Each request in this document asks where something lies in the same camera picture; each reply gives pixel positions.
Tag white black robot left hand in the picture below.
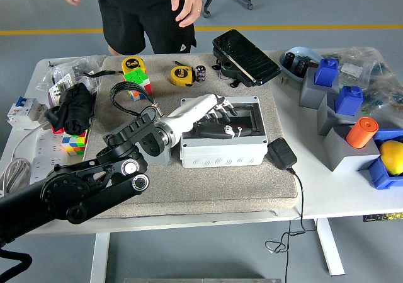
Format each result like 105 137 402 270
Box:
165 93 254 141

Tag grey holder block round hole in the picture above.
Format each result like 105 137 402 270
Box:
143 137 173 166

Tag white plastic junction box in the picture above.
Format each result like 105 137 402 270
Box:
179 96 269 170

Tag orange cylindrical battery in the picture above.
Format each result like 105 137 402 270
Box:
346 117 379 149

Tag person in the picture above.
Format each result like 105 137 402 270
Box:
61 0 204 56

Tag colourful puzzle cube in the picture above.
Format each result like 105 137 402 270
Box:
122 68 154 102
61 130 88 156

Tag black flat plastic case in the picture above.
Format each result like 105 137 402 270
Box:
212 29 282 88

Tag clear plastic bags with parts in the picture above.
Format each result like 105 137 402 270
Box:
36 54 108 95

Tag grey-brown table mat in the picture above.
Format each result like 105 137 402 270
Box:
74 52 299 221

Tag white small breaker module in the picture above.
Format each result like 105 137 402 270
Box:
78 76 99 95

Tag black power adapter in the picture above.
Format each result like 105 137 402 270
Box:
266 137 298 171

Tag purple white packaged part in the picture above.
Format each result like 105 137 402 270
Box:
47 73 76 107

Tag grey plastic holder block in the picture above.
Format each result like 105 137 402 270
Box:
317 90 363 137
298 67 341 109
322 125 381 173

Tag black fabric bundle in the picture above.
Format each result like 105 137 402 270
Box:
44 83 97 136

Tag pale blue bowl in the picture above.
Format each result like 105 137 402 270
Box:
279 46 325 83

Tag blue plastic block piece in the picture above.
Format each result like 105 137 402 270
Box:
314 58 339 87
334 85 365 115

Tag white power strip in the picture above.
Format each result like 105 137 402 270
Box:
28 128 86 187

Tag clear bag of components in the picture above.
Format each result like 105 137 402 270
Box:
361 73 403 129
327 47 394 85

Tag white table leg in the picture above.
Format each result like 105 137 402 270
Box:
316 218 346 277
90 232 111 283

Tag blue plastic bin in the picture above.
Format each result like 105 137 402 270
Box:
357 129 403 190

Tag yellow lemon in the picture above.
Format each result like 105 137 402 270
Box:
379 140 403 175

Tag black table control panel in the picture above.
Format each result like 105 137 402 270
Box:
362 212 403 223

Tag yellow tape measure with strap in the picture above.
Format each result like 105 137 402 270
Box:
122 57 148 75

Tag black tape measure strap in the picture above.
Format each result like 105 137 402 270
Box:
82 70 125 78

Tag white circuit breaker blue switch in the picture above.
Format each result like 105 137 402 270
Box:
6 96 50 129

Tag black adapter cord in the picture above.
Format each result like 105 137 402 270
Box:
264 166 317 283

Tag white grey power cable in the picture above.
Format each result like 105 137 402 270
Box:
0 122 53 199

